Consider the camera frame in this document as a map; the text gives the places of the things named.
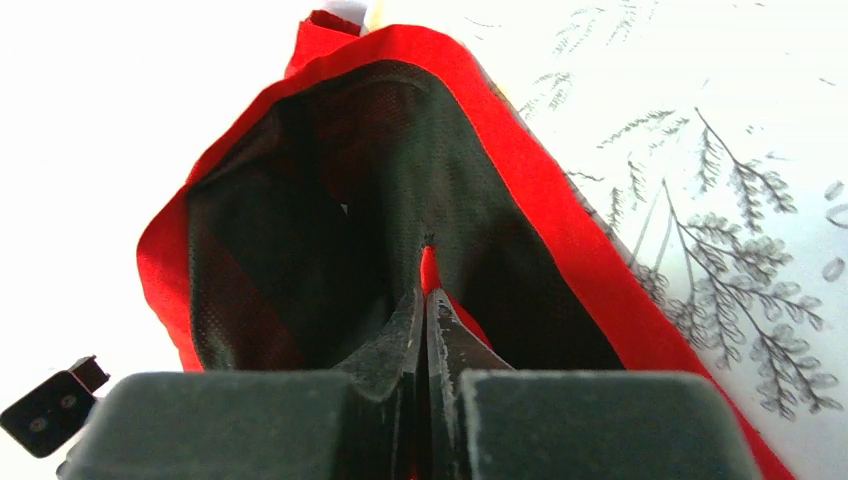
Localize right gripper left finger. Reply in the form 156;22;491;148
57;289;424;480

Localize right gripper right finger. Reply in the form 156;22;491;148
426;289;761;480

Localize red zip-up jacket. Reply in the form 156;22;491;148
137;11;789;479

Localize floral patterned table mat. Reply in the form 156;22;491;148
364;0;847;479

